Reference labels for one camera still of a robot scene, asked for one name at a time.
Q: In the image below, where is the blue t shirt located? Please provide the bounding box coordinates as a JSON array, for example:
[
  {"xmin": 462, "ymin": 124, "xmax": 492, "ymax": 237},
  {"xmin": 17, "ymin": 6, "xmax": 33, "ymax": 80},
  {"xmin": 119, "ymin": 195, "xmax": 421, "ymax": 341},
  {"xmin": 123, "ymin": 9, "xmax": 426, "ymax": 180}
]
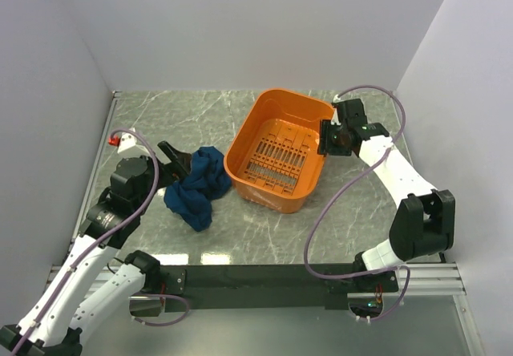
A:
[{"xmin": 164, "ymin": 146, "xmax": 232, "ymax": 233}]

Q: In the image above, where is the orange plastic basket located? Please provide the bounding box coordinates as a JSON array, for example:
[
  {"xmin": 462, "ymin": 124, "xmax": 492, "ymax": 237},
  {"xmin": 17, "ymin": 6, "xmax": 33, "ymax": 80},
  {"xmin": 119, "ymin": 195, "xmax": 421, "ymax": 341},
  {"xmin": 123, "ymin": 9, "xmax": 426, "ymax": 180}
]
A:
[{"xmin": 224, "ymin": 88, "xmax": 333, "ymax": 213}]

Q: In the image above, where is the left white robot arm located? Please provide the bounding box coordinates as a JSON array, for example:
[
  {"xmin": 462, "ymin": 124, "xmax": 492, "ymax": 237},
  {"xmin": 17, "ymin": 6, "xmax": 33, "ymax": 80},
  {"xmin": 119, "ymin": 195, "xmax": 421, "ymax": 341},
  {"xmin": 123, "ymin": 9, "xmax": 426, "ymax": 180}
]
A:
[{"xmin": 1, "ymin": 141, "xmax": 191, "ymax": 355}]

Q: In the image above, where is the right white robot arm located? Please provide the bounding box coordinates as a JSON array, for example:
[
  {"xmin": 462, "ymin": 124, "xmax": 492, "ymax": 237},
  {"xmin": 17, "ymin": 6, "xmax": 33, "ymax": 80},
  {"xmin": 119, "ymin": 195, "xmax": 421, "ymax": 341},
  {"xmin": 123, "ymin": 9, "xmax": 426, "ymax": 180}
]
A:
[{"xmin": 317, "ymin": 99, "xmax": 456, "ymax": 291}]

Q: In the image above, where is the black base beam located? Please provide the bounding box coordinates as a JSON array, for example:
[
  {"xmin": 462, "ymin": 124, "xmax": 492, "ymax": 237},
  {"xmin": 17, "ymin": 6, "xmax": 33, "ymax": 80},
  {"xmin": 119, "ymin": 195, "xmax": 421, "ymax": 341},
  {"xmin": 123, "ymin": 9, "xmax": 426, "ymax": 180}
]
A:
[{"xmin": 161, "ymin": 264, "xmax": 399, "ymax": 310}]

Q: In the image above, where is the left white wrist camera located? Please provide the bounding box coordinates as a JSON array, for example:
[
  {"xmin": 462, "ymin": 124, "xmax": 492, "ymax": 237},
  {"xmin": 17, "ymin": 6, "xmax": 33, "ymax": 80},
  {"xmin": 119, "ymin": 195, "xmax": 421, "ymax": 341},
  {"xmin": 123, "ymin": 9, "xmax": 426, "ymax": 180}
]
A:
[{"xmin": 107, "ymin": 132, "xmax": 148, "ymax": 159}]

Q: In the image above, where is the aluminium rail frame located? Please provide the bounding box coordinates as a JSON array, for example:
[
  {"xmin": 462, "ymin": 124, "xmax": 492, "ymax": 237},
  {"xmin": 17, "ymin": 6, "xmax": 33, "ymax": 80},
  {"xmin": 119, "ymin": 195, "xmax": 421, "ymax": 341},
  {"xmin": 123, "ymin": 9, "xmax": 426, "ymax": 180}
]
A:
[{"xmin": 23, "ymin": 90, "xmax": 486, "ymax": 356}]

